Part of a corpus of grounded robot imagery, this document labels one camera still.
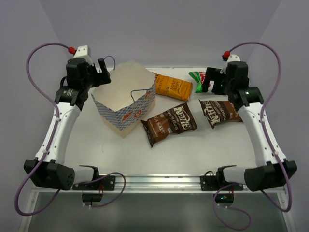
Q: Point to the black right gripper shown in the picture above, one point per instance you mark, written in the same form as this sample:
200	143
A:
211	73

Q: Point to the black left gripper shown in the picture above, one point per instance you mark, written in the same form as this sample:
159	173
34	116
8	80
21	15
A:
101	76

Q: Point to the green chips bag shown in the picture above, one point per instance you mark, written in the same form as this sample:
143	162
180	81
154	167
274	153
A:
199	77

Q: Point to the blue checkered paper bag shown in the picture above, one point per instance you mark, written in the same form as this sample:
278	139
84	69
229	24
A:
127	99

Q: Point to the brown kettle chips bag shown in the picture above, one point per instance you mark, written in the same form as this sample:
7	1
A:
175	120
219	112

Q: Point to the orange chips bag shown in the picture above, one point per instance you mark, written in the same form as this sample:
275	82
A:
173	87

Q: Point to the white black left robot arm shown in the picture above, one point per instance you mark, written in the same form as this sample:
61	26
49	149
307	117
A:
47	169

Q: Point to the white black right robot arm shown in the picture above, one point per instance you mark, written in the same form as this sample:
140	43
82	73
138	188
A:
272	167

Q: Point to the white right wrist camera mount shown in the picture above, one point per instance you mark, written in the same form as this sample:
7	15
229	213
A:
227	58

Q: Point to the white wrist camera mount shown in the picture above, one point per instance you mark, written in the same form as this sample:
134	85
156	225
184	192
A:
227	58
82	52

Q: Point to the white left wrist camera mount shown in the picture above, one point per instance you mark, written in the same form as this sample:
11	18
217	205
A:
82	52

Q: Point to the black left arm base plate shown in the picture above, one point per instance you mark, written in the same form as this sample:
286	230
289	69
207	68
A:
97	183

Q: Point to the aluminium mounting rail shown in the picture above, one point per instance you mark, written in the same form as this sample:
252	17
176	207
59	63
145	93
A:
159	183

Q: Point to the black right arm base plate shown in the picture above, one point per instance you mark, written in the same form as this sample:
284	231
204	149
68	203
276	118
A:
223	191

